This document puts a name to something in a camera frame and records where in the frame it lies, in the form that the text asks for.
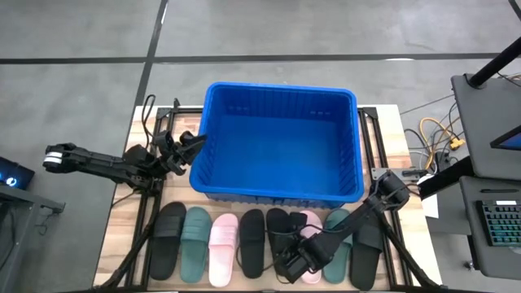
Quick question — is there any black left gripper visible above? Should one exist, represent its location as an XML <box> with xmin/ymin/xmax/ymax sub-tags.
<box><xmin>154</xmin><ymin>130</ymin><xmax>208</xmax><ymax>175</ymax></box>

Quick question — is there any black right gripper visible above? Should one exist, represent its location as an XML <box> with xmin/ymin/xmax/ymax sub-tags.
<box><xmin>276</xmin><ymin>231</ymin><xmax>326</xmax><ymax>285</ymax></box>

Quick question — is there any green rubber slide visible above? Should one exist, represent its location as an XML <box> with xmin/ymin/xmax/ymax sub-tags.
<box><xmin>323</xmin><ymin>208</ymin><xmax>354</xmax><ymax>285</ymax></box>
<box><xmin>180</xmin><ymin>206</ymin><xmax>212</xmax><ymax>284</ymax></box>

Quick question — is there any pink rubber slide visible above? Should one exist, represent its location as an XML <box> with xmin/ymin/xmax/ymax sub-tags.
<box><xmin>208</xmin><ymin>212</ymin><xmax>239</xmax><ymax>288</ymax></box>
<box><xmin>299</xmin><ymin>210</ymin><xmax>325</xmax><ymax>285</ymax></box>

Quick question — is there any black rubber slide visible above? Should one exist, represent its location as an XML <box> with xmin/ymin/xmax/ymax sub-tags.
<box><xmin>349</xmin><ymin>209</ymin><xmax>384</xmax><ymax>292</ymax></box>
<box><xmin>149</xmin><ymin>201</ymin><xmax>187</xmax><ymax>282</ymax></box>
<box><xmin>239</xmin><ymin>208</ymin><xmax>266</xmax><ymax>280</ymax></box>
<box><xmin>265</xmin><ymin>207</ymin><xmax>295</xmax><ymax>278</ymax></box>

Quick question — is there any blue plastic bin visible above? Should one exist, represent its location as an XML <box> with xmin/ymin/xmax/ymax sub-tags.
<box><xmin>189</xmin><ymin>81</ymin><xmax>366</xmax><ymax>209</ymax></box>

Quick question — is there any grey mounting plate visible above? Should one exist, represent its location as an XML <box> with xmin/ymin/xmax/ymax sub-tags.
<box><xmin>370</xmin><ymin>166</ymin><xmax>418</xmax><ymax>181</ymax></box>

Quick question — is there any white paper sheet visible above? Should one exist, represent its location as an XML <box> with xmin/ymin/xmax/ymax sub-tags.
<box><xmin>417</xmin><ymin>173</ymin><xmax>440</xmax><ymax>220</ymax></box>

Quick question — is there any black bar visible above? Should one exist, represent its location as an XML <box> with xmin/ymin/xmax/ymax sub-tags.
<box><xmin>418</xmin><ymin>156</ymin><xmax>475</xmax><ymax>200</ymax></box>

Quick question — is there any black computer blue light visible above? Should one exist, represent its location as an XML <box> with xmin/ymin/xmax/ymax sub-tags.
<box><xmin>0</xmin><ymin>156</ymin><xmax>36</xmax><ymax>191</ymax></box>

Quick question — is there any grey metal desk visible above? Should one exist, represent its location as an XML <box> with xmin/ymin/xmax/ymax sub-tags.
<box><xmin>0</xmin><ymin>185</ymin><xmax>66</xmax><ymax>293</ymax></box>

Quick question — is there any backlit keyboard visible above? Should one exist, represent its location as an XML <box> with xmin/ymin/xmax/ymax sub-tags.
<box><xmin>475</xmin><ymin>199</ymin><xmax>521</xmax><ymax>248</ymax></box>

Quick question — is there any black tablet screen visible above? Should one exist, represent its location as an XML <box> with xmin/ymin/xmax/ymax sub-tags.
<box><xmin>489</xmin><ymin>125</ymin><xmax>521</xmax><ymax>152</ymax></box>

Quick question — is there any black pole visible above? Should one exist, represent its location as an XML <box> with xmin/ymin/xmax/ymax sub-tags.
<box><xmin>467</xmin><ymin>36</ymin><xmax>521</xmax><ymax>89</ymax></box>

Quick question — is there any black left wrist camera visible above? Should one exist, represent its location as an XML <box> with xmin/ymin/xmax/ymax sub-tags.
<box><xmin>152</xmin><ymin>129</ymin><xmax>177</xmax><ymax>154</ymax></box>

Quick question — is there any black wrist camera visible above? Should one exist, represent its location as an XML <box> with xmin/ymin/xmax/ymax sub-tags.
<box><xmin>152</xmin><ymin>129</ymin><xmax>177</xmax><ymax>154</ymax></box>
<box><xmin>289</xmin><ymin>211</ymin><xmax>309</xmax><ymax>230</ymax></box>

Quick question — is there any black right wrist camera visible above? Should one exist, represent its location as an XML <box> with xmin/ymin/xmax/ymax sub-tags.
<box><xmin>289</xmin><ymin>211</ymin><xmax>309</xmax><ymax>230</ymax></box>

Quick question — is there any black aluminium frame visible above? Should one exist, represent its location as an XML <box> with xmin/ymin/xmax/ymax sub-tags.
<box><xmin>95</xmin><ymin>106</ymin><xmax>443</xmax><ymax>292</ymax></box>

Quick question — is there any black cable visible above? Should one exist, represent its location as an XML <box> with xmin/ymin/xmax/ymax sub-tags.
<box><xmin>141</xmin><ymin>94</ymin><xmax>158</xmax><ymax>142</ymax></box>

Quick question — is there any yellow cable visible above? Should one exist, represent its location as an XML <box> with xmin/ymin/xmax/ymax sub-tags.
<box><xmin>418</xmin><ymin>116</ymin><xmax>466</xmax><ymax>170</ymax></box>

